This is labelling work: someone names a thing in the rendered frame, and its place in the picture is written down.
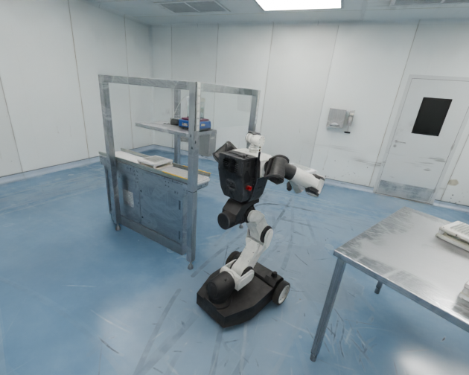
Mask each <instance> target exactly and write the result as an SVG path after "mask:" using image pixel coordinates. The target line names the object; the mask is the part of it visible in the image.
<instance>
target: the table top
mask: <svg viewBox="0 0 469 375"><path fill-rule="evenodd" d="M449 223H452V222H449V221H447V220H445V219H441V218H438V217H434V216H432V215H429V214H426V213H423V212H420V211H417V210H415V209H412V208H408V207H406V206H404V207H402V208H401V209H399V210H398V211H396V212H394V213H393V214H391V215H390V216H388V217H387V218H385V219H383V220H381V221H380V222H379V223H377V224H375V225H373V226H372V227H370V228H369V229H367V230H365V231H364V232H363V233H361V234H359V235H357V236H356V237H354V238H353V239H351V240H349V241H348V242H347V243H344V244H343V245H341V246H340V247H338V248H337V249H335V250H334V256H336V257H338V258H339V259H341V260H343V261H345V262H346V263H348V264H350V265H352V266H353V267H355V268H356V269H359V270H360V271H361V272H364V273H366V274H367V275H369V276H371V277H372V278H374V279H376V280H377V281H380V282H381V283H383V284H385V285H387V286H388V287H390V288H391V289H393V290H395V291H396V292H399V293H400V294H402V295H404V296H406V297H407V298H409V299H411V300H412V301H414V302H416V303H417V304H420V305H421V306H423V307H425V308H426V309H428V310H430V311H431V312H433V313H435V314H436V315H439V316H441V317H442V318H444V319H446V320H447V321H449V322H451V323H452V324H455V325H456V326H457V327H460V328H461V329H463V330H465V331H466V332H468V333H469V302H468V301H466V300H464V299H462V298H460V297H459V293H460V292H461V291H462V290H463V289H464V285H465V283H466V282H467V281H468V280H469V251H466V250H464V249H462V248H460V247H458V246H455V245H453V244H452V243H449V242H447V241H445V240H443V239H441V238H438V237H436V234H437V233H438V232H439V227H440V226H443V225H446V224H449Z"/></svg>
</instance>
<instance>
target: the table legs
mask: <svg viewBox="0 0 469 375"><path fill-rule="evenodd" d="M345 266H346V262H345V261H343V260H341V259H339V258H337V261H336V265H335V269H334V273H333V276H332V279H331V284H330V286H329V289H328V293H327V297H326V299H325V304H324V307H323V310H322V314H321V318H320V320H319V325H318V327H317V331H316V335H315V338H314V341H313V346H312V348H311V355H310V360H311V361H312V362H315V361H316V357H317V355H318V354H319V351H320V348H321V345H322V341H323V338H324V335H325V331H326V329H327V325H328V322H329V319H330V316H331V312H332V309H333V306H334V302H335V300H336V295H337V293H338V290H339V285H340V283H341V280H342V276H343V273H344V270H345ZM382 286H383V283H381V282H380V281H378V282H377V285H376V288H375V291H374V292H375V293H376V294H379V292H380V289H381V288H382Z"/></svg>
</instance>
